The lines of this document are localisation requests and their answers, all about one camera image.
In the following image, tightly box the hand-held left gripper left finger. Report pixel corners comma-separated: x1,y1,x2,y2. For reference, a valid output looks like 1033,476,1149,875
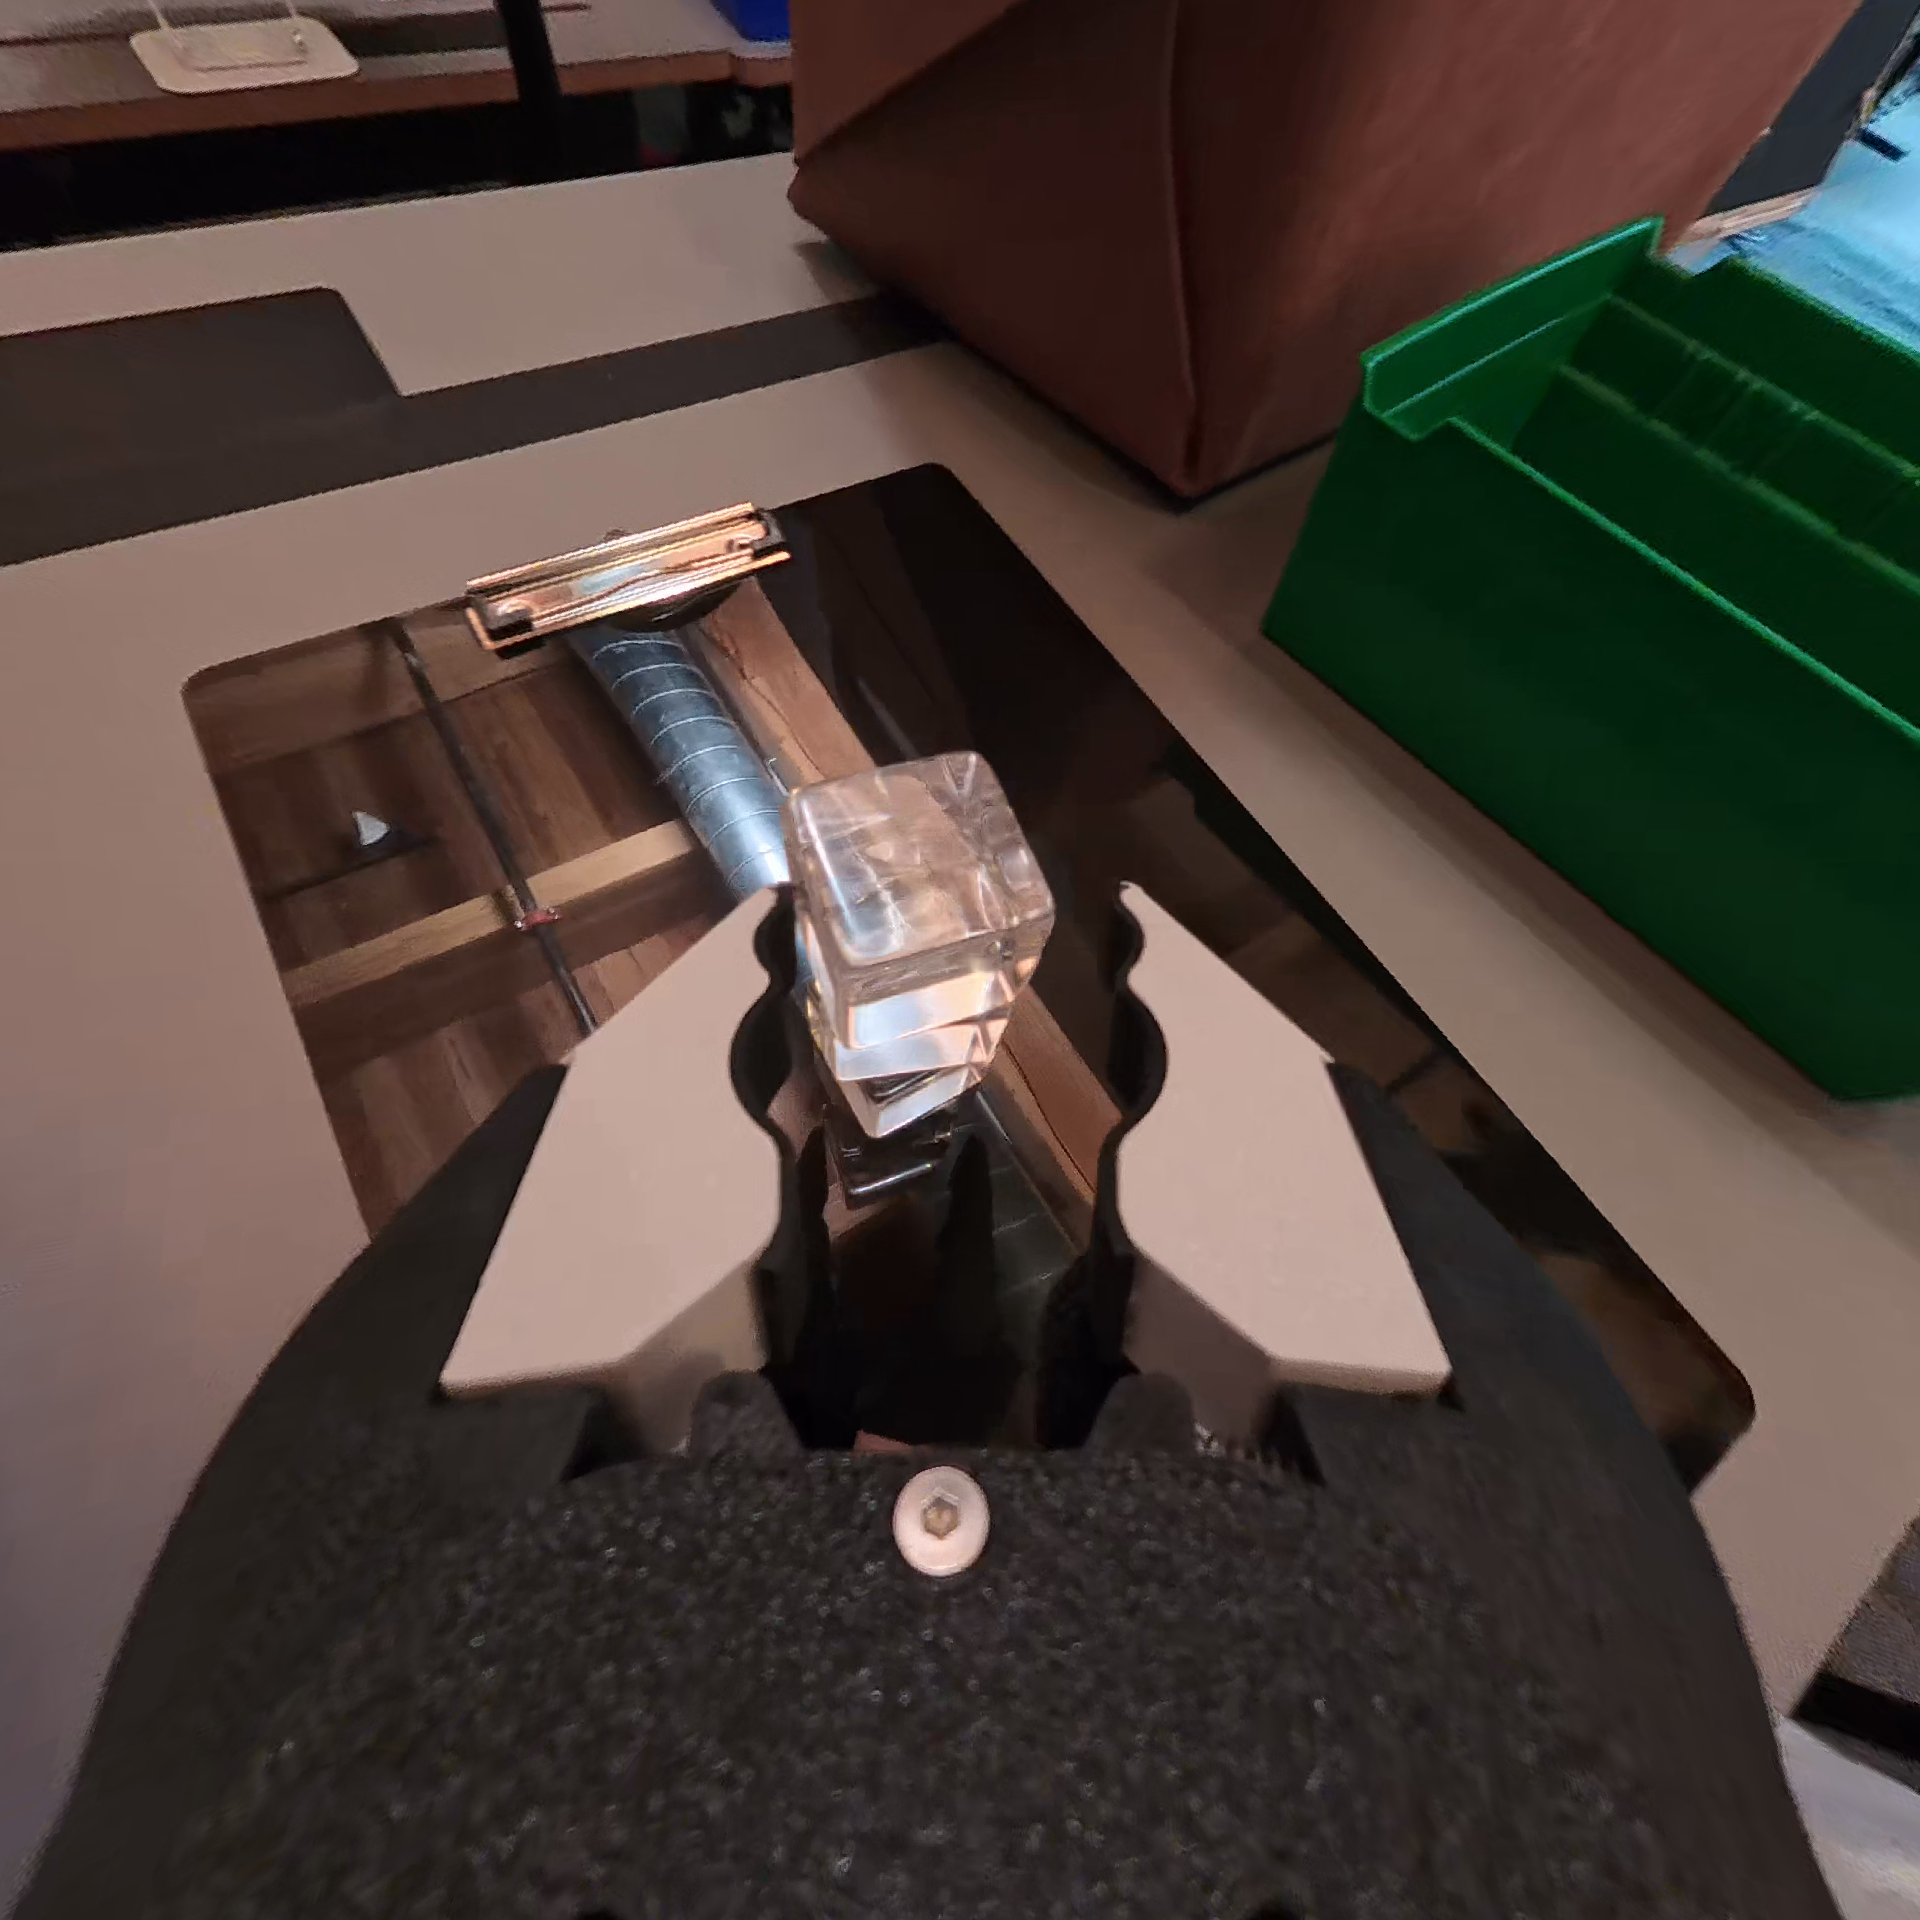
437,884,846,1454

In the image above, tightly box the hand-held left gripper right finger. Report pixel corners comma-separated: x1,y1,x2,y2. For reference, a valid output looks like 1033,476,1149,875
1033,883,1454,1452

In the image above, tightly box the clear acrylic cube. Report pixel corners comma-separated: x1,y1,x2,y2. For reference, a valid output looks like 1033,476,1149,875
782,751,1058,1011
816,961,1038,1087
831,1056,979,1161

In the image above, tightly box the grey desk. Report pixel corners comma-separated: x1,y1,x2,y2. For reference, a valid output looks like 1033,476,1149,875
0,150,1920,1729

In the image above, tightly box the black clipboard with metal clip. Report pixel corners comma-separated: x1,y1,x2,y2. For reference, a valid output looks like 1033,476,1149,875
179,464,1757,1494

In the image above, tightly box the green plastic bin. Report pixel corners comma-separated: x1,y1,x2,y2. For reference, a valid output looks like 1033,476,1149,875
1262,217,1920,1105

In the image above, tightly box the background wooden table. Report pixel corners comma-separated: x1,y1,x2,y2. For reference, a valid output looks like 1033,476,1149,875
0,0,797,153

